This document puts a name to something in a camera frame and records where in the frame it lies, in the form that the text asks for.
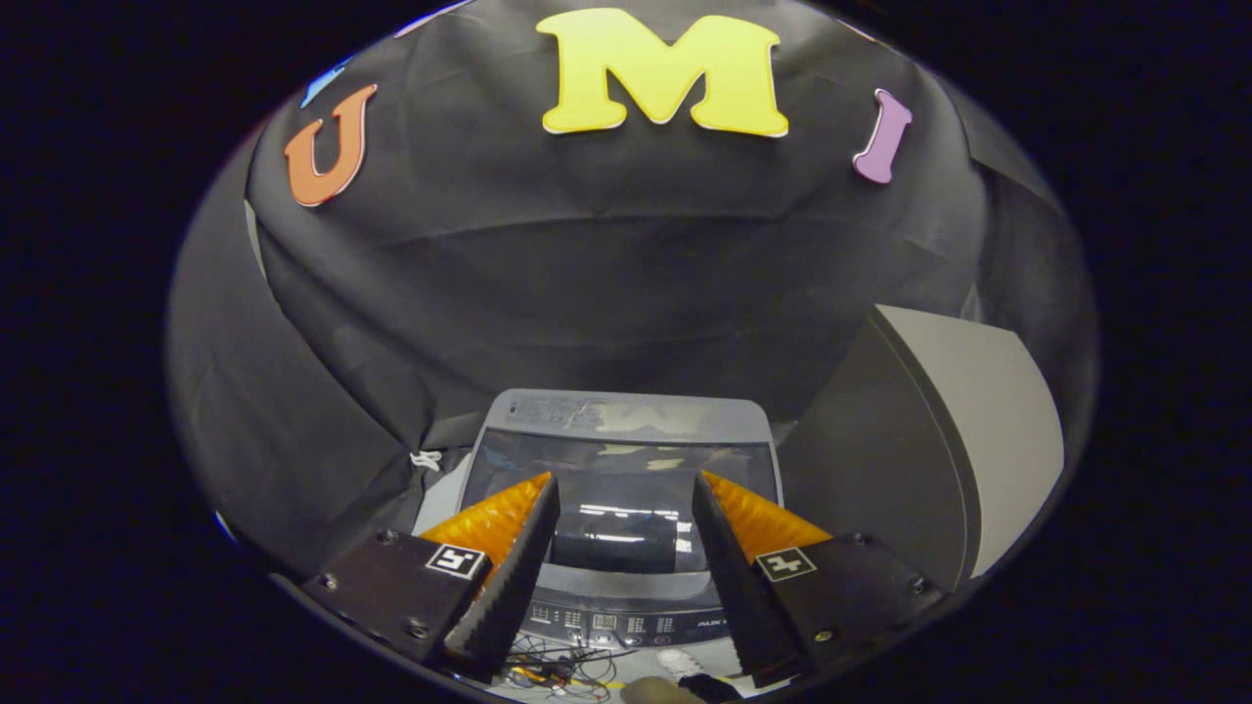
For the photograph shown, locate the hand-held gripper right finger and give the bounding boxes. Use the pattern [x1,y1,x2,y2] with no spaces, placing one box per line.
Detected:
[691,470,948,689]

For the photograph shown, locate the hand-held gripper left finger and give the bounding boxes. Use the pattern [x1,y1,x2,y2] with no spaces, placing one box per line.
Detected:
[300,471,562,683]

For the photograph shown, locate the dark washing machine lid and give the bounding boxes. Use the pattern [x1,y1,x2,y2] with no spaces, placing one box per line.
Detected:
[460,427,783,578]

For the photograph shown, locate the grey washing machine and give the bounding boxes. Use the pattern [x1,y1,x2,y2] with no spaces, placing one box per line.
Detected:
[411,388,785,679]

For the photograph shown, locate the white shoe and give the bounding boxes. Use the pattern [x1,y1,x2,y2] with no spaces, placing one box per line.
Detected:
[655,647,707,683]

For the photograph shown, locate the beige cabinet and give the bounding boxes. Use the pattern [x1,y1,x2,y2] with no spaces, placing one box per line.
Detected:
[779,304,1066,594]

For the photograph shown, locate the black backdrop cloth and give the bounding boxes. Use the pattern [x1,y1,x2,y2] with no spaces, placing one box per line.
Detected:
[164,0,1100,578]

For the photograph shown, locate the black floor cables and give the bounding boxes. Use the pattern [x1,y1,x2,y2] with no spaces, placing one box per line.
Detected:
[501,636,623,699]

